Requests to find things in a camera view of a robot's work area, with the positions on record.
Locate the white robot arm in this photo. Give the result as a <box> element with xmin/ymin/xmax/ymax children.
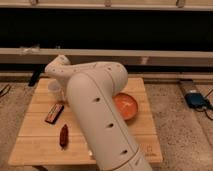
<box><xmin>45</xmin><ymin>55</ymin><xmax>152</xmax><ymax>171</ymax></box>

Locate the black table leg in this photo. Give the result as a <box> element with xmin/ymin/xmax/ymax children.
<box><xmin>28</xmin><ymin>65</ymin><xmax>43</xmax><ymax>87</ymax></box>

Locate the orange round bowl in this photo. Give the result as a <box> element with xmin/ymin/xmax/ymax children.
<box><xmin>113</xmin><ymin>93</ymin><xmax>138</xmax><ymax>121</ymax></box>

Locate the blue device on floor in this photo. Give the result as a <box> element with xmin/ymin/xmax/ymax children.
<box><xmin>184</xmin><ymin>93</ymin><xmax>206</xmax><ymax>108</ymax></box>

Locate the black cable on floor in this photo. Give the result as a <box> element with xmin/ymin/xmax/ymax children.
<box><xmin>195</xmin><ymin>88</ymin><xmax>213</xmax><ymax>121</ymax></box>

